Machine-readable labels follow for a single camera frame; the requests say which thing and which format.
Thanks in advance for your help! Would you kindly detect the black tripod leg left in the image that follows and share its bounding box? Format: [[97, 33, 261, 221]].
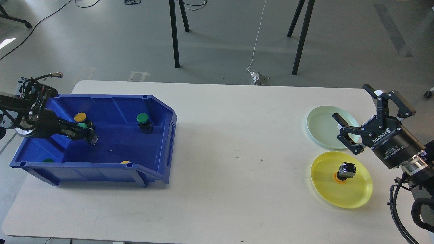
[[168, 0, 190, 68]]

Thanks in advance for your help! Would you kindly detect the black stand foot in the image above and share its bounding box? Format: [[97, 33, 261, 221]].
[[0, 5, 32, 29]]

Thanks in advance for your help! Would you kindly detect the black floor cable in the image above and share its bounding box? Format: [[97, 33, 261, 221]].
[[0, 0, 101, 61]]

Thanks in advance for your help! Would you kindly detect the white power adapter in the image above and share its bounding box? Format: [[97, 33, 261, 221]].
[[250, 72, 267, 85]]

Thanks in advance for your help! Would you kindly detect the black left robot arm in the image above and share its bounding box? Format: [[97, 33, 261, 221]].
[[0, 72, 99, 145]]

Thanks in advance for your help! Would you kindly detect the black tripod leg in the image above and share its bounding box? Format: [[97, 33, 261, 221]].
[[287, 0, 316, 76], [168, 0, 190, 68]]

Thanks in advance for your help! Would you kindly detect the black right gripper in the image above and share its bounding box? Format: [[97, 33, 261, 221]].
[[332, 84, 428, 170]]

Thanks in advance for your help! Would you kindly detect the blue plastic storage bin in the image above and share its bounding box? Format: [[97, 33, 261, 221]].
[[9, 94, 177, 187]]

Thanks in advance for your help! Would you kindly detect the pale green plate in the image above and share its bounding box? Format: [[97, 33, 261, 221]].
[[306, 105, 359, 150]]

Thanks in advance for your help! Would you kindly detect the black tripod leg right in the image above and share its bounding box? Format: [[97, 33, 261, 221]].
[[287, 0, 316, 76]]

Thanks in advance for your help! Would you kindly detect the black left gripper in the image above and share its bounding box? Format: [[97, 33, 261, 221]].
[[20, 110, 95, 141]]

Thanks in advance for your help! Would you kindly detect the white power cable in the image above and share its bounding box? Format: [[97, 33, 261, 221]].
[[246, 0, 267, 73]]

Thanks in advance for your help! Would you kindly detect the yellow plate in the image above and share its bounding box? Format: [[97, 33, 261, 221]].
[[310, 151, 373, 209]]

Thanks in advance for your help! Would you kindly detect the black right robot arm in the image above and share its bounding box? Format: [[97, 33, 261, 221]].
[[332, 84, 434, 244]]

